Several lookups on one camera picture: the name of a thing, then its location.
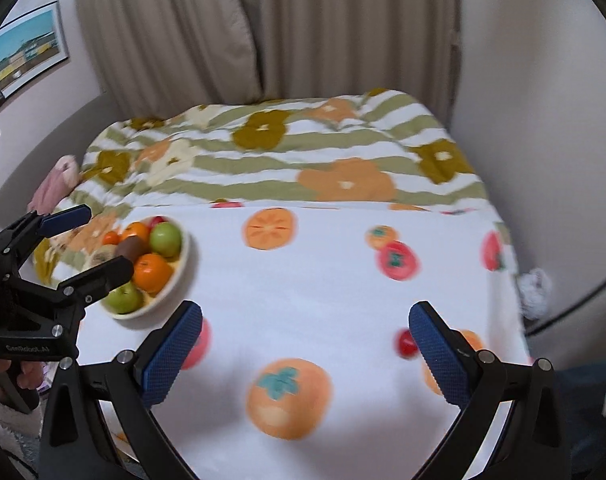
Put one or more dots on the green apple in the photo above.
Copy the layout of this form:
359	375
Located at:
125	299
165	240

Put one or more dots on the small orange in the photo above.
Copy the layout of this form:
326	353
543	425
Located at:
110	238

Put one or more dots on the crumpled white tissue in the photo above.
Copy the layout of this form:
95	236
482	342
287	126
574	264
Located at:
535	292

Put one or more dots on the person's left hand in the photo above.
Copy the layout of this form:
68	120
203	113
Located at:
30	375

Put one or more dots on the framed wall picture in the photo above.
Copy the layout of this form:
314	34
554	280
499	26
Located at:
23	55

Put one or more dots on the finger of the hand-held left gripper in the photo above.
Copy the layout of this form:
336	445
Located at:
103	275
65	219

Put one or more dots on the person's left forearm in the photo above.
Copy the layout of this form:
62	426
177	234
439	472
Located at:
8	415

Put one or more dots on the large orange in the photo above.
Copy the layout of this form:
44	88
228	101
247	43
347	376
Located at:
153	272

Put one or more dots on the beige curtain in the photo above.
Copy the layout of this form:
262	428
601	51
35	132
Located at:
233	25

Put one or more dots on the tangerine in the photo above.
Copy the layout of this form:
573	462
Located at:
135	231

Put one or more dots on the brown kiwi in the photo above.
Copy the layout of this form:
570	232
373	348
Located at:
132	249

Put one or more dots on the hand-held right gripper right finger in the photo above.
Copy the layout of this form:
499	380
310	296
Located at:
440	360

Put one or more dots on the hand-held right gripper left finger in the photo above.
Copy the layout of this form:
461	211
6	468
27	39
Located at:
173	355

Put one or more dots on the cream bowl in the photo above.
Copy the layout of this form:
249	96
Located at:
173	290

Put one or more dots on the white fruit print cloth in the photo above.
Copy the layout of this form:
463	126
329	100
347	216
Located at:
333	310

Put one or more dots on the dark blue garment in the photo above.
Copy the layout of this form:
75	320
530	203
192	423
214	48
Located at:
583	410

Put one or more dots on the pink cloth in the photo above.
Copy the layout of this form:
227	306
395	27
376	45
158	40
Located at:
55	182

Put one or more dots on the striped floral blanket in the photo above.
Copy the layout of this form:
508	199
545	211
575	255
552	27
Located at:
333	140

